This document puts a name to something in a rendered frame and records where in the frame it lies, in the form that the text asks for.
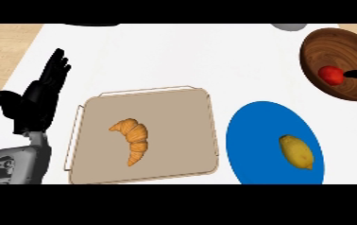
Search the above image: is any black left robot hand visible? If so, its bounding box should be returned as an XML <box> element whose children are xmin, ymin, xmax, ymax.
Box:
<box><xmin>0</xmin><ymin>47</ymin><xmax>72</xmax><ymax>136</ymax></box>

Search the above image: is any brown wooden bowl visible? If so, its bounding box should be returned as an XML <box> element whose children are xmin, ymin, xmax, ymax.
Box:
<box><xmin>298</xmin><ymin>27</ymin><xmax>357</xmax><ymax>102</ymax></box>

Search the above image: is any blue plate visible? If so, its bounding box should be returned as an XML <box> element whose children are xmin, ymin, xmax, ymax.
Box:
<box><xmin>224</xmin><ymin>100</ymin><xmax>326</xmax><ymax>185</ymax></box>

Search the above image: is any grey round object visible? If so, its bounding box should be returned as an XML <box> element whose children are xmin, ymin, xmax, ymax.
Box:
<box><xmin>268</xmin><ymin>23</ymin><xmax>309</xmax><ymax>32</ymax></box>

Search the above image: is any orange croissant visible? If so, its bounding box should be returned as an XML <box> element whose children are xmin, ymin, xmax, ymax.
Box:
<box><xmin>107</xmin><ymin>117</ymin><xmax>150</xmax><ymax>167</ymax></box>

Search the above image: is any yellow lemon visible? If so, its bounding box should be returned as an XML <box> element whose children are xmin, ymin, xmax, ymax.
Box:
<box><xmin>277</xmin><ymin>134</ymin><xmax>315</xmax><ymax>170</ymax></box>

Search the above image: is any beige tray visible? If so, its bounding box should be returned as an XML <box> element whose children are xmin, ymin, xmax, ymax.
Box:
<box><xmin>63</xmin><ymin>85</ymin><xmax>219</xmax><ymax>185</ymax></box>

